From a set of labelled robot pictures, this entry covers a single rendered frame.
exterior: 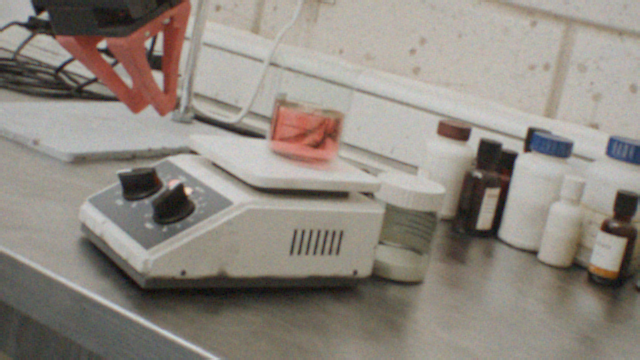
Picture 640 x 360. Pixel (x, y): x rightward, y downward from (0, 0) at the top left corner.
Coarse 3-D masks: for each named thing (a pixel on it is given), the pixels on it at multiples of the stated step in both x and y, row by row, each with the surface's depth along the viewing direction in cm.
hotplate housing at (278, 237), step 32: (192, 160) 88; (224, 192) 81; (256, 192) 82; (288, 192) 83; (320, 192) 85; (352, 192) 88; (96, 224) 83; (224, 224) 78; (256, 224) 80; (288, 224) 81; (320, 224) 83; (352, 224) 85; (128, 256) 78; (160, 256) 76; (192, 256) 78; (224, 256) 79; (256, 256) 81; (288, 256) 82; (320, 256) 84; (352, 256) 86
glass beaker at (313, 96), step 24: (288, 72) 84; (312, 72) 83; (336, 72) 84; (360, 72) 86; (288, 96) 84; (312, 96) 84; (336, 96) 84; (288, 120) 84; (312, 120) 84; (336, 120) 85; (288, 144) 85; (312, 144) 85; (336, 144) 86; (312, 168) 85
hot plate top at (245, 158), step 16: (192, 144) 87; (208, 144) 86; (224, 144) 87; (240, 144) 89; (256, 144) 90; (224, 160) 83; (240, 160) 83; (256, 160) 84; (272, 160) 85; (240, 176) 81; (256, 176) 80; (272, 176) 80; (288, 176) 81; (304, 176) 82; (320, 176) 83; (336, 176) 84; (352, 176) 86; (368, 176) 87; (368, 192) 85
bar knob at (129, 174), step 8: (136, 168) 84; (144, 168) 84; (152, 168) 83; (120, 176) 84; (128, 176) 84; (136, 176) 83; (144, 176) 83; (152, 176) 83; (128, 184) 84; (136, 184) 84; (144, 184) 84; (152, 184) 83; (160, 184) 84; (128, 192) 84; (136, 192) 84; (144, 192) 83; (152, 192) 83; (128, 200) 83; (136, 200) 83
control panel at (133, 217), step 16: (160, 176) 86; (176, 176) 85; (192, 176) 84; (112, 192) 85; (160, 192) 83; (192, 192) 82; (208, 192) 82; (96, 208) 84; (112, 208) 83; (128, 208) 82; (144, 208) 82; (208, 208) 79; (224, 208) 79; (128, 224) 80; (144, 224) 80; (176, 224) 78; (192, 224) 78; (144, 240) 78; (160, 240) 77
